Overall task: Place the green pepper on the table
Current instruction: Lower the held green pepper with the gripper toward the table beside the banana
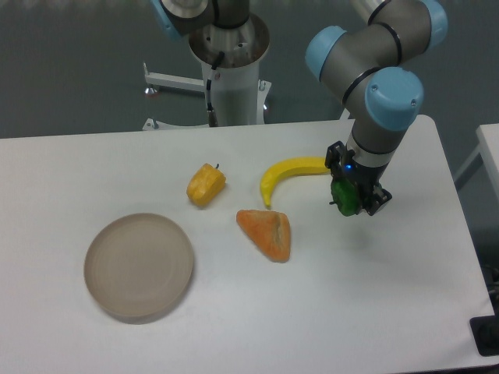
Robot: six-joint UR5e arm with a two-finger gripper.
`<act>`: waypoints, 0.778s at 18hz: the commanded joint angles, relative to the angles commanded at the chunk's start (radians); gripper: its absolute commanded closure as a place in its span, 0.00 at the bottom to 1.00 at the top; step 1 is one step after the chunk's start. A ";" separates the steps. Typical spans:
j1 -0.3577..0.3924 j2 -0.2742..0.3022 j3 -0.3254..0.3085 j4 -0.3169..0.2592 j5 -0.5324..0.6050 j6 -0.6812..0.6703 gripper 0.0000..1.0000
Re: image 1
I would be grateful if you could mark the white side table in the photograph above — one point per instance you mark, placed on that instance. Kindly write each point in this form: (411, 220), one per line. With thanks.
(484, 154)

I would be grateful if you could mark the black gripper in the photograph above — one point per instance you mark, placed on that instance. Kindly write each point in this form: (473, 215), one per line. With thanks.
(365, 178)

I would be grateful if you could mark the yellow pepper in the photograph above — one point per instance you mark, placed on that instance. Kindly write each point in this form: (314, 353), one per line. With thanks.
(207, 182)

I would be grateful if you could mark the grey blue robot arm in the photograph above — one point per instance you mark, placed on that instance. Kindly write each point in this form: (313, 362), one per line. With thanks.
(362, 70)

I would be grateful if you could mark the black clamp at table edge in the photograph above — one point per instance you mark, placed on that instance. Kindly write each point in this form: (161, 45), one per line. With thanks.
(485, 333)

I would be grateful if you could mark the orange bread wedge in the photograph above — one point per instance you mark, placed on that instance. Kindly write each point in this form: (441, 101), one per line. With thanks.
(269, 230)

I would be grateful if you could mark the yellow banana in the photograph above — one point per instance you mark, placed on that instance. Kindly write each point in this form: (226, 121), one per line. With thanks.
(289, 168)

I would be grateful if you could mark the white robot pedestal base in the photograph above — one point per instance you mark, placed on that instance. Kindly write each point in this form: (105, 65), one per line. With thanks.
(230, 62)

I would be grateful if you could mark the green pepper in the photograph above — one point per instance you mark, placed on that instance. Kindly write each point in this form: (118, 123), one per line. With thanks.
(345, 197)

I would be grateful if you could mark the beige round plate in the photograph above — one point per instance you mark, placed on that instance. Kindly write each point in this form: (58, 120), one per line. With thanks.
(138, 266)

